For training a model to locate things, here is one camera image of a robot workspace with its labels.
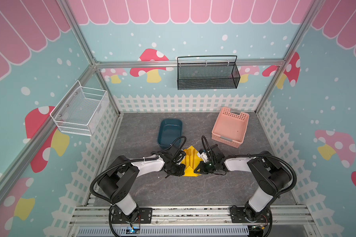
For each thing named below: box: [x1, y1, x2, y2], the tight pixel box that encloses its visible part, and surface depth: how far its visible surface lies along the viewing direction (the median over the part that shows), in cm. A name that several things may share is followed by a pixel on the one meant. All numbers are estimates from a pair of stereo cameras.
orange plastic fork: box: [187, 148, 192, 167], surface depth 98 cm
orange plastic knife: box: [192, 148, 196, 170], surface depth 96 cm
